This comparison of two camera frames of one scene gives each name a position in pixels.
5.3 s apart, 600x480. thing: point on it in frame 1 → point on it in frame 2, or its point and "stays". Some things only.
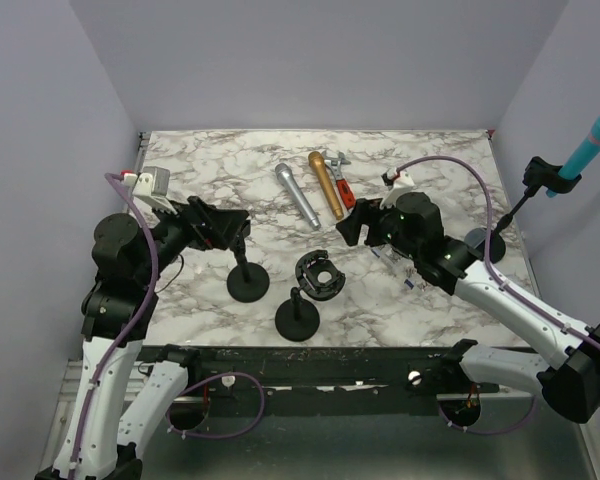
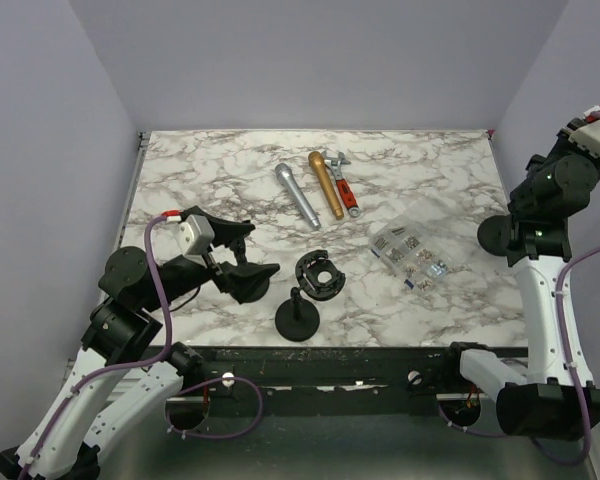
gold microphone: [318, 161] stays
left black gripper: [226, 221] → [225, 230]
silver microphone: [284, 171] stays
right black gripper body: [385, 229] → [564, 146]
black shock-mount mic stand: [296, 319] stays
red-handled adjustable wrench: [334, 163] stays
